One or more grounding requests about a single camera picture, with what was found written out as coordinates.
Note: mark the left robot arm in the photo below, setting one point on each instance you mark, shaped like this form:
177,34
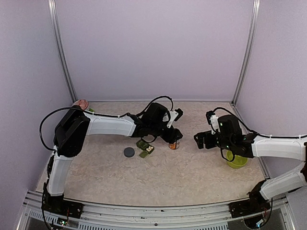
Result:
69,135

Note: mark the right aluminium frame post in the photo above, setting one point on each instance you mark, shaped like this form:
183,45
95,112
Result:
248,50

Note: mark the red patterned white bowl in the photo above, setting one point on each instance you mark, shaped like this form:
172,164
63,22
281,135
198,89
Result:
82,103

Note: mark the left aluminium frame post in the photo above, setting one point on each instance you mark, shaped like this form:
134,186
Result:
56,28

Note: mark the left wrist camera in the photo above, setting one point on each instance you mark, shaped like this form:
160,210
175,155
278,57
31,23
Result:
173,116

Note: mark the front aluminium rail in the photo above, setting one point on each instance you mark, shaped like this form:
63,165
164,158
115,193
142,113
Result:
95,216

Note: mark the cream tablets in organizer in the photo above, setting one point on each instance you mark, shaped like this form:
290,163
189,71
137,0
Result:
150,149

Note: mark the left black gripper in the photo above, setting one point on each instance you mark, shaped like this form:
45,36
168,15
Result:
172,137

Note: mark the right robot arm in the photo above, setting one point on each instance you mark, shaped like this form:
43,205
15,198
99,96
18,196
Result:
226,134

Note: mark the lime green bowl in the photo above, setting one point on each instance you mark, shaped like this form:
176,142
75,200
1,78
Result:
238,161

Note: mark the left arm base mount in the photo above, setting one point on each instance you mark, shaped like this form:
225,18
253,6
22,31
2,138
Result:
58,205

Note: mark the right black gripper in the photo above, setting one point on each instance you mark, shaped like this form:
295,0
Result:
201,141

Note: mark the orange pill bottle grey cap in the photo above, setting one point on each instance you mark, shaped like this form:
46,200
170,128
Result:
175,145

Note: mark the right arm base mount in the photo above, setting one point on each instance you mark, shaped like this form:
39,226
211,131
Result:
255,203

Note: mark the green weekly pill organizer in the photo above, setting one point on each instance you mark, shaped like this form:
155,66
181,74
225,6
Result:
143,145

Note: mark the aluminium frame post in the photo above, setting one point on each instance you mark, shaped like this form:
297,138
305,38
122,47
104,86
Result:
56,28
248,50

